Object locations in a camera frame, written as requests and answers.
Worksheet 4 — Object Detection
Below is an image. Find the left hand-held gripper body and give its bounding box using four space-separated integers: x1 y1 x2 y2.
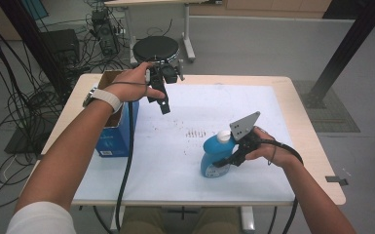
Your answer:
145 58 186 98

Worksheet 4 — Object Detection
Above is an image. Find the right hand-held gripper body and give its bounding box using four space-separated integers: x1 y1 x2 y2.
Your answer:
229 111 263 167

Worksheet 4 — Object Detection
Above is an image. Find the blue bottle with white cap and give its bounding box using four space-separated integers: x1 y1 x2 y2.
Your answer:
200 130 238 179

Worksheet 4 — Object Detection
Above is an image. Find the blue cardboard box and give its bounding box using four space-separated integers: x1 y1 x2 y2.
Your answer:
94 69 140 159

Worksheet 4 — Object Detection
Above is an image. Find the person's left hand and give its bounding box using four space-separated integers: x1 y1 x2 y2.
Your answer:
103 61 167 103

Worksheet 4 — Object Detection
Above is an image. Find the person's right hand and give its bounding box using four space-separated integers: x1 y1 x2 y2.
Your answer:
244 127 299 169

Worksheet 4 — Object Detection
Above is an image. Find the black round stool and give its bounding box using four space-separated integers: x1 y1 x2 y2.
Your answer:
131 34 180 65

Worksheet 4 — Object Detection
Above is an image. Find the white wristwatch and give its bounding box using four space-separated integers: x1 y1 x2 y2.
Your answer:
82 86 124 115

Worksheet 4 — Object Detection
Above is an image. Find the white background desk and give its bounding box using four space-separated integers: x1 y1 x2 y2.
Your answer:
103 0 223 63

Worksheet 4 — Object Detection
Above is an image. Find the white table mat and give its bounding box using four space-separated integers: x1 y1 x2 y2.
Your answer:
72 83 313 205

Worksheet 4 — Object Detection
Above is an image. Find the person's right leg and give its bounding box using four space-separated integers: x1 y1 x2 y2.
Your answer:
189 206 242 234

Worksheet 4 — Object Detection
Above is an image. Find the person's leg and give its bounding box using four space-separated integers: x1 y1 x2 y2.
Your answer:
189 206 242 234
119 206 164 234

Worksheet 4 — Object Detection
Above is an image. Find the grey computer tower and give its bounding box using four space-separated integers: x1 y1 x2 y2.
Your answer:
90 9 121 57

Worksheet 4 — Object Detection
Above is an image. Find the light wooden table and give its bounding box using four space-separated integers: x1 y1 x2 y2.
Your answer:
40 73 347 233

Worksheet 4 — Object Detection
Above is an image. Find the black floor tape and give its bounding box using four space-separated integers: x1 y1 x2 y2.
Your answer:
324 175 350 186

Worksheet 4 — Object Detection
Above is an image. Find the person's left leg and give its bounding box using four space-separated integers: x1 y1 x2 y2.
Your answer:
119 206 164 234

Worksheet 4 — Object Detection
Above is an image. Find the black box device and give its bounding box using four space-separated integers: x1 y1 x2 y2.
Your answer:
39 28 81 66

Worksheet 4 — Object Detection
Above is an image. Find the wooden cabinet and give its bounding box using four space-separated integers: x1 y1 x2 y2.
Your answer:
189 0 333 20

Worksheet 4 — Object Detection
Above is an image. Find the teal panel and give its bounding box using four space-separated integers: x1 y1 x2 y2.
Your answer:
20 0 50 21

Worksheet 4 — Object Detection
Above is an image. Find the white shirt sleeve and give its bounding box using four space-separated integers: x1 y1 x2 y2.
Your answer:
6 201 78 234

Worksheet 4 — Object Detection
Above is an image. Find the left hand-held gripper cable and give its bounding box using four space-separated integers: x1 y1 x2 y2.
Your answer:
114 100 136 232

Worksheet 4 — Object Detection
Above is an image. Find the black hanging cable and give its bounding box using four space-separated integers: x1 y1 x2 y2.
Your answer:
267 206 279 234

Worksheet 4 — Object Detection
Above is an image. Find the thick black slanted post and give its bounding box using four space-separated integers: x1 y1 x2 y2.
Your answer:
301 0 375 110

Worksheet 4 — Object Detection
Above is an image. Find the tangle of black floor cables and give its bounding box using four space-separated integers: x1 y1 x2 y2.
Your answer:
0 0 135 209

